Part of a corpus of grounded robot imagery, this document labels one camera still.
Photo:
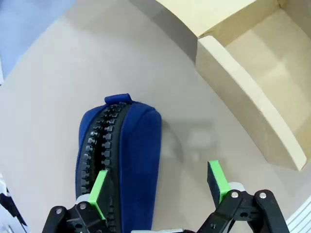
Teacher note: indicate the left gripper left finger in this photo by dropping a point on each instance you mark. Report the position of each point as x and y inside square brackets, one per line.
[97, 194]

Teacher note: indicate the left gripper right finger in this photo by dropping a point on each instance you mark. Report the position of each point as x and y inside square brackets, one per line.
[218, 179]

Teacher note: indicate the blue zippered pencil case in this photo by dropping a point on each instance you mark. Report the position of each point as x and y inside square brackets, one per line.
[141, 155]

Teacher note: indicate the open cardboard box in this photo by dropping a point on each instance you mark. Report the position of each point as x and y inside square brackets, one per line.
[245, 72]

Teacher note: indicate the white ribbed panel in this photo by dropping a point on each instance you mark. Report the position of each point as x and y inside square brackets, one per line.
[301, 218]

